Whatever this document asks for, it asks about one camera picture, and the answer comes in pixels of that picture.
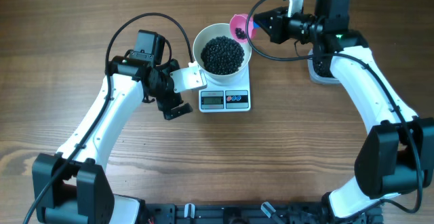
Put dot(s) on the white digital kitchen scale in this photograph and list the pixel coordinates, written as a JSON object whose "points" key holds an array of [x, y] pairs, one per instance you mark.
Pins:
{"points": [[226, 95]]}

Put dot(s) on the black beans in bowl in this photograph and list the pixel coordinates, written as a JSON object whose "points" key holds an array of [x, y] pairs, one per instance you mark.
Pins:
{"points": [[222, 56]]}

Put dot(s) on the black beans in scoop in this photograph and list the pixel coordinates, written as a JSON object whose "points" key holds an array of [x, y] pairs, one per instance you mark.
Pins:
{"points": [[240, 33]]}

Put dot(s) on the pink scoop with blue handle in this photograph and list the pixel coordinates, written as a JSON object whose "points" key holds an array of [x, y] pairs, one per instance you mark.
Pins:
{"points": [[239, 21]]}

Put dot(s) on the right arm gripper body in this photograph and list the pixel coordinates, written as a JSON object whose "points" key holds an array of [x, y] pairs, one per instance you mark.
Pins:
{"points": [[301, 27]]}

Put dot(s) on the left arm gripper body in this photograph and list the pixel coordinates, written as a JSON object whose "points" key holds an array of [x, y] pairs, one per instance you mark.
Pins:
{"points": [[165, 93]]}

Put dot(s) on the white bowl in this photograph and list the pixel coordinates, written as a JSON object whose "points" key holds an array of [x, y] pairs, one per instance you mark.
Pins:
{"points": [[213, 31]]}

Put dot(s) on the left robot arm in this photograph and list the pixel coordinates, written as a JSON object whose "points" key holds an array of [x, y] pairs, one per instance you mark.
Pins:
{"points": [[71, 186]]}

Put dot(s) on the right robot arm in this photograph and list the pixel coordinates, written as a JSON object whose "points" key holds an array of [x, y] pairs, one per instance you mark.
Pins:
{"points": [[397, 155]]}

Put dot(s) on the clear plastic container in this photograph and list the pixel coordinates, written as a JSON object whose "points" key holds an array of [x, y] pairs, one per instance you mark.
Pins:
{"points": [[318, 79]]}

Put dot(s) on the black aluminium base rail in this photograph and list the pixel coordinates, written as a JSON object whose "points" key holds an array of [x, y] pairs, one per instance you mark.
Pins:
{"points": [[234, 214]]}

